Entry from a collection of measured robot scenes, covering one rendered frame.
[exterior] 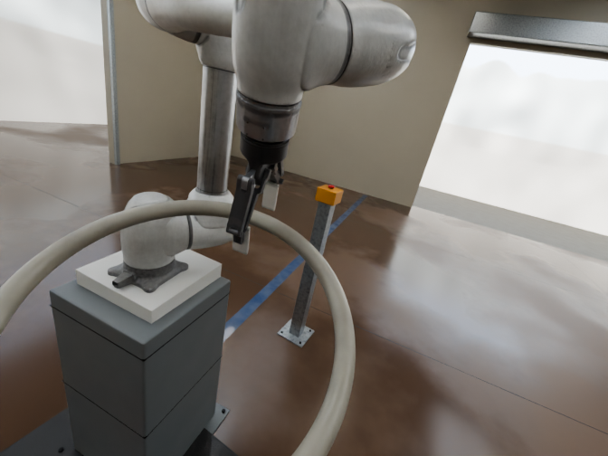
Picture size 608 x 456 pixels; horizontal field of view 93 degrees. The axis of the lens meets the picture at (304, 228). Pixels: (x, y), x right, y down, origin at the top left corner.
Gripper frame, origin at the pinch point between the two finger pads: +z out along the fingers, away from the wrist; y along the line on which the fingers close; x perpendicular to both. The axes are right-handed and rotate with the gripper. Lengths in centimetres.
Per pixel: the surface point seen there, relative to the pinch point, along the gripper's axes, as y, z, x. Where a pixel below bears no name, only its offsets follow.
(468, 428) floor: -33, 133, 127
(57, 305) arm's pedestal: 13, 52, -57
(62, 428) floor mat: 37, 124, -63
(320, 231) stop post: -85, 77, 10
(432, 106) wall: -579, 136, 119
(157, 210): 7.5, -2.4, -16.1
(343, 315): 14.0, -2.7, 20.7
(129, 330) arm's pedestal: 14, 44, -29
